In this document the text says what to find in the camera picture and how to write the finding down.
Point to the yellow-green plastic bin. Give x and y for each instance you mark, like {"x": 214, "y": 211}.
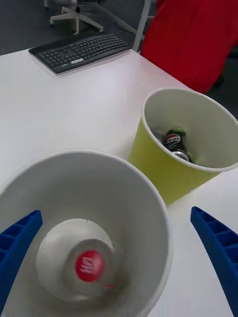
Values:
{"x": 158, "y": 173}

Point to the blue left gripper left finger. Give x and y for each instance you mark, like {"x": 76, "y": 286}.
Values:
{"x": 15, "y": 245}

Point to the grey plastic bin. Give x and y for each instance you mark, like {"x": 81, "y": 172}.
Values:
{"x": 138, "y": 223}

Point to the clear bottle with red cap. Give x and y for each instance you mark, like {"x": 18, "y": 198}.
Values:
{"x": 90, "y": 267}

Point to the white table leg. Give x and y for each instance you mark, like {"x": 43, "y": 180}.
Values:
{"x": 141, "y": 24}

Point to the white office chair base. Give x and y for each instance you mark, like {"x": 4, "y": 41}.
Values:
{"x": 77, "y": 17}

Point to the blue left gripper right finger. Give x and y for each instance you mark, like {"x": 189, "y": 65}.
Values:
{"x": 220, "y": 245}

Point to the black computer keyboard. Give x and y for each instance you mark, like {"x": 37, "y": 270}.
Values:
{"x": 79, "y": 52}

